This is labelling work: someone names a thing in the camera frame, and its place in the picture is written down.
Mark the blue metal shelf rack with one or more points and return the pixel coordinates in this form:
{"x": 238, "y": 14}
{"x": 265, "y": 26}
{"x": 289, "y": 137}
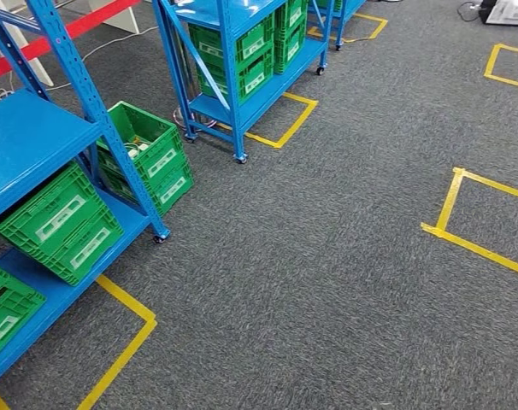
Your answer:
{"x": 24, "y": 136}
{"x": 353, "y": 5}
{"x": 259, "y": 96}

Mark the chrome barrier stanchion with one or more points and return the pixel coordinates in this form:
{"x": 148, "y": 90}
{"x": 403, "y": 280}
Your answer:
{"x": 180, "y": 119}

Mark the yellow floor tape outline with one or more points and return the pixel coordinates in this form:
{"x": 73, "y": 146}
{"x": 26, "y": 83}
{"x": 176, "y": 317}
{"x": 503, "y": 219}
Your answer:
{"x": 492, "y": 59}
{"x": 379, "y": 27}
{"x": 449, "y": 198}

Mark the white desk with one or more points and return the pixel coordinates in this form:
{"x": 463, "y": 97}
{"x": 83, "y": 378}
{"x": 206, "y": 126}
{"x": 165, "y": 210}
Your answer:
{"x": 124, "y": 24}

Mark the red barrier belt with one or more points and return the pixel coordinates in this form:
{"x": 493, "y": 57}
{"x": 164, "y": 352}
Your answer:
{"x": 114, "y": 11}

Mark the white floor device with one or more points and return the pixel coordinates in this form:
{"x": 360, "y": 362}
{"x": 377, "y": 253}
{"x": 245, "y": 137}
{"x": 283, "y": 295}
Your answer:
{"x": 511, "y": 11}

